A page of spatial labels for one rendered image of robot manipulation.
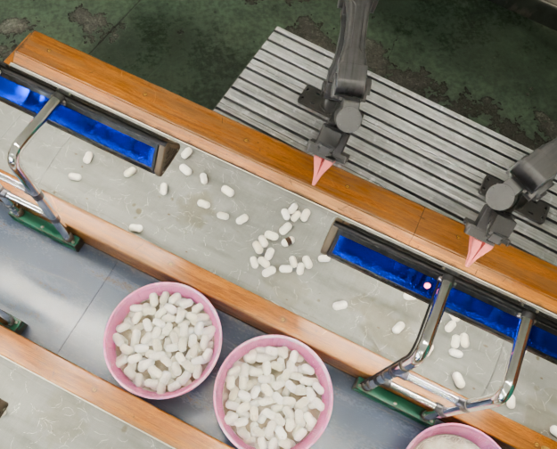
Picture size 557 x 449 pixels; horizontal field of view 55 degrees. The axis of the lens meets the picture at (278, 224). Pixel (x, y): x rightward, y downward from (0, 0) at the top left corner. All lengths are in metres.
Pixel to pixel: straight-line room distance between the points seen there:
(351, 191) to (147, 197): 0.53
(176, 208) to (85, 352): 0.42
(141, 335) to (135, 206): 0.33
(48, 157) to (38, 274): 0.31
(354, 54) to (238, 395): 0.82
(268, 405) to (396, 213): 0.58
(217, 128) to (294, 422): 0.78
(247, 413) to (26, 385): 0.49
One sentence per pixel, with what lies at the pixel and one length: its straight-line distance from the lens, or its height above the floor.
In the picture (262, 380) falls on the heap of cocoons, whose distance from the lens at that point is 1.27.
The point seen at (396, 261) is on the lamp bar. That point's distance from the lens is 1.00.
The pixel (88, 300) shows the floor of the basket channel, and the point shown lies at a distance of 1.42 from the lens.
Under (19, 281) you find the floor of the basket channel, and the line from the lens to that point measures 1.49.
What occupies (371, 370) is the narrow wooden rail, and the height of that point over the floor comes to 0.76.
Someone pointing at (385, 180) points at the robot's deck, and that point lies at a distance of 1.59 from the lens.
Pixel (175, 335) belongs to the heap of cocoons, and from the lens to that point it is 1.29.
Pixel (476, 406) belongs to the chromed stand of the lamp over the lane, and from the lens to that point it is 1.08.
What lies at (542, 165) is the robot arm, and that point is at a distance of 1.28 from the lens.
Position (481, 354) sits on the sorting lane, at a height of 0.74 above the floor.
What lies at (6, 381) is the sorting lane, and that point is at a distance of 1.36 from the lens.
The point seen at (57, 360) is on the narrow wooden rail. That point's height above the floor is 0.77.
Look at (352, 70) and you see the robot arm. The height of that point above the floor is 1.05.
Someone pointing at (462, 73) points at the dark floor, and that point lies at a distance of 2.84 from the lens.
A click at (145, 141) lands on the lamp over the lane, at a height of 1.10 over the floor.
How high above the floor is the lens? 2.00
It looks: 66 degrees down
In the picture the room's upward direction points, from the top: 11 degrees clockwise
